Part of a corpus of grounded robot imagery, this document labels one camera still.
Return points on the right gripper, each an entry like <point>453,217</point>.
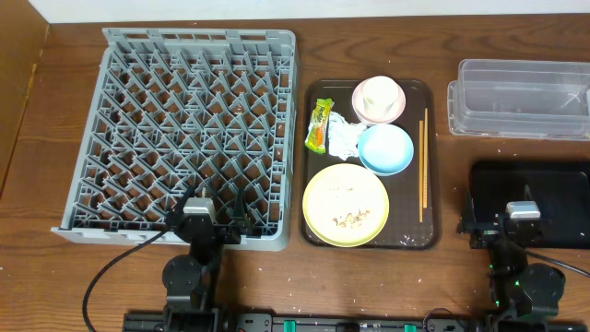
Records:
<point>489,231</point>

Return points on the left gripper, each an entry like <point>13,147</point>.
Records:
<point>220,231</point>

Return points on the light blue bowl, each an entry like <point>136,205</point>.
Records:
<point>385,149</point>

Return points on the yellow green snack wrapper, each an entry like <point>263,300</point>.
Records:
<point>317,128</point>

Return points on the white tissue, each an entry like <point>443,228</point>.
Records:
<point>343,137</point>

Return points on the cream plastic cup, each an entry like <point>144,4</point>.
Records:
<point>379,95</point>

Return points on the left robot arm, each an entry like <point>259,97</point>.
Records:
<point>191,279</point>

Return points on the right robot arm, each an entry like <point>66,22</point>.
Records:
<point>526,294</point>

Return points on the grey plastic dishwasher rack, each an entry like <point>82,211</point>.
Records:
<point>173,108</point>

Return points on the black plastic bin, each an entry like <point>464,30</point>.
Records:
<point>560,189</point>

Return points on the right wooden chopstick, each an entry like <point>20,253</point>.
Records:
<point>426,159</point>

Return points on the wooden chopstick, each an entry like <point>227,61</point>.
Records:
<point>426,159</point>
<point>421,129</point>

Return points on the clear plastic bin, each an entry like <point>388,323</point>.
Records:
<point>520,99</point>

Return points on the left wooden chopstick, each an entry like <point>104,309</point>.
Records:
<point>421,129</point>

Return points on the yellow plate with crumbs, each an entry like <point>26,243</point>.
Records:
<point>345,205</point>

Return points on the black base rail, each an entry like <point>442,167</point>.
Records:
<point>149,322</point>

